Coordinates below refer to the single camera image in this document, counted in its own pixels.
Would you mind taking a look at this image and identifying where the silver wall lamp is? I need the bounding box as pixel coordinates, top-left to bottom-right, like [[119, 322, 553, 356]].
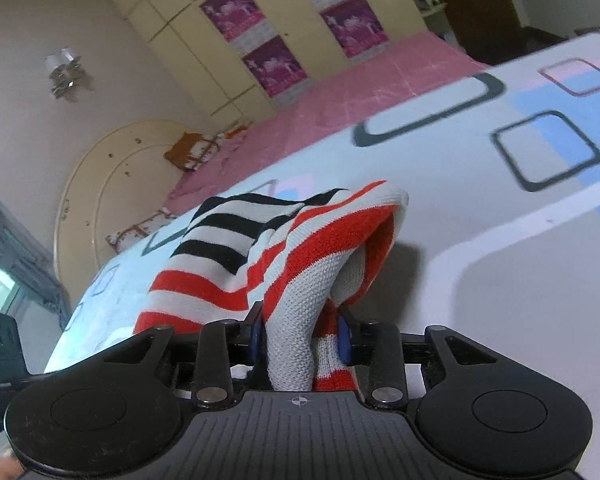
[[45, 46, 87, 98]]

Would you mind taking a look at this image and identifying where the grey blue curtain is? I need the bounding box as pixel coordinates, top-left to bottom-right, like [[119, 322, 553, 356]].
[[0, 162, 72, 317]]

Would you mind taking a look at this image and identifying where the white patterned pillow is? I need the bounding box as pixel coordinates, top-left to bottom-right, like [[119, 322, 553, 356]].
[[105, 210, 179, 254]]

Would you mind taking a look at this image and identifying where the cream wardrobe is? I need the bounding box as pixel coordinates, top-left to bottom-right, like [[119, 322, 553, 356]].
[[87, 0, 431, 122]]

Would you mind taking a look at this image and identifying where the white black red striped sweater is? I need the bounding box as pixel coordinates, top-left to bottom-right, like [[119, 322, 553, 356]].
[[132, 180, 411, 394]]

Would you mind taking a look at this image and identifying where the pink bed sheet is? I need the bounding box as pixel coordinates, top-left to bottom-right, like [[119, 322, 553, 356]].
[[162, 30, 492, 216]]

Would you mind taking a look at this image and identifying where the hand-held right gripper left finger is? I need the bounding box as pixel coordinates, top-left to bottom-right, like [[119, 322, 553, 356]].
[[102, 304, 267, 407]]

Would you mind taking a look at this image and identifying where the person's left hand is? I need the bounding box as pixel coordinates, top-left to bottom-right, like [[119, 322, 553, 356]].
[[0, 446, 26, 480]]

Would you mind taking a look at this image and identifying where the cream curved headboard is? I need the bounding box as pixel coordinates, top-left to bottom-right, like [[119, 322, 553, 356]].
[[53, 119, 222, 306]]

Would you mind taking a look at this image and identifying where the brown wooden door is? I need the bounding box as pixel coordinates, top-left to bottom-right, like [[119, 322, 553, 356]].
[[427, 0, 527, 67]]

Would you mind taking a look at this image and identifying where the purple wall poster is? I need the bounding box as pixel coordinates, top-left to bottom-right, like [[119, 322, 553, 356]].
[[320, 0, 391, 59], [200, 0, 274, 54], [242, 35, 311, 99]]

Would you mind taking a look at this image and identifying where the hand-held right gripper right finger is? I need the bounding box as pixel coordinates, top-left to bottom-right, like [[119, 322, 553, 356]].
[[335, 309, 499, 407]]

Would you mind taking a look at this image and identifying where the white blue printed blanket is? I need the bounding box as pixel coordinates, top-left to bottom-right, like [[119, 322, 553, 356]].
[[45, 25, 600, 480]]

